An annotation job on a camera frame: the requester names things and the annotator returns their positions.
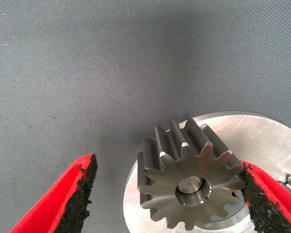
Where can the round steel plate with hole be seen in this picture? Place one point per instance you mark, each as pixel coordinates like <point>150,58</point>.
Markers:
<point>257,140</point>

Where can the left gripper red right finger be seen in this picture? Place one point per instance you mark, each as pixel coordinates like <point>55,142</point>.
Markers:
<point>269,208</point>

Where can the large steel gear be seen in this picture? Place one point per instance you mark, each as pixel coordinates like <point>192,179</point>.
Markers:
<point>174,174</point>

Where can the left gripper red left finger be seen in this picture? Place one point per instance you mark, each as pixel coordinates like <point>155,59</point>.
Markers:
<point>51,208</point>

